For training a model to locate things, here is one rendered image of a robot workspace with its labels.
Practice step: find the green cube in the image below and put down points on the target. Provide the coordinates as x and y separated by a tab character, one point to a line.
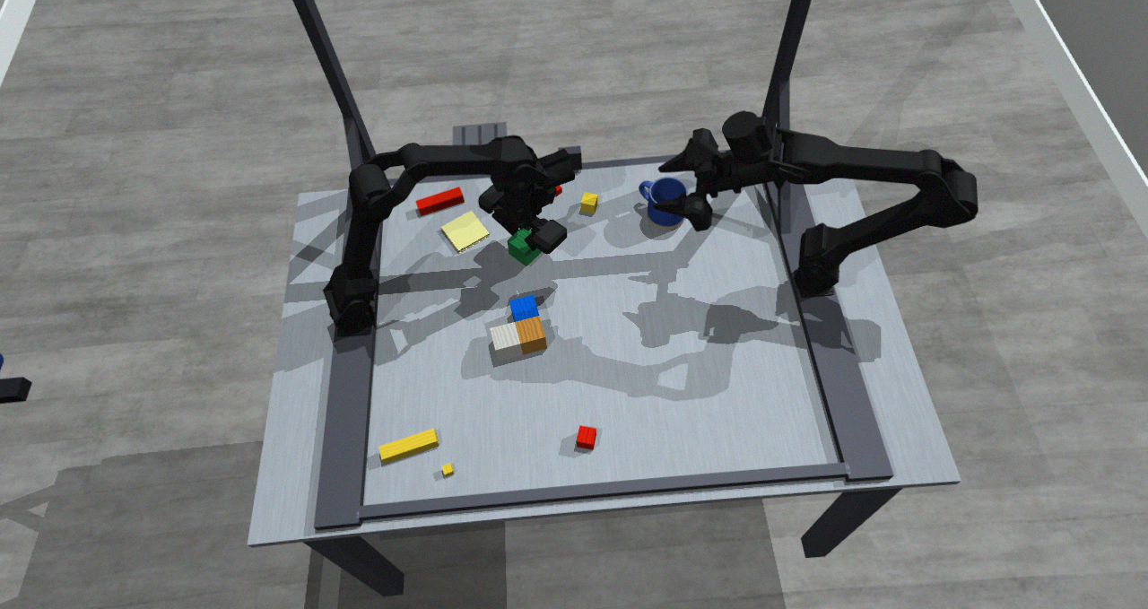
519	249

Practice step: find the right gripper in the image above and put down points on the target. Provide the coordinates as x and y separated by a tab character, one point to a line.
546	235

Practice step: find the blue cube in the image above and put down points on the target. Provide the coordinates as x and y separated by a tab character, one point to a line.
523	308

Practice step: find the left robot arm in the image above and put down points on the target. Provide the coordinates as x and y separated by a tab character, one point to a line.
813	159

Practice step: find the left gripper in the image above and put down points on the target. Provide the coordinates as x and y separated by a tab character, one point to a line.
697	208

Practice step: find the orange cube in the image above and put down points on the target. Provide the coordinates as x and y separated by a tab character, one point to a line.
531	335

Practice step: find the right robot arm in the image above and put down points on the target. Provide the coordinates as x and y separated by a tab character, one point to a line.
505	159

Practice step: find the blue mug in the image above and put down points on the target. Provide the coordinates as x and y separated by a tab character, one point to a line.
663	189

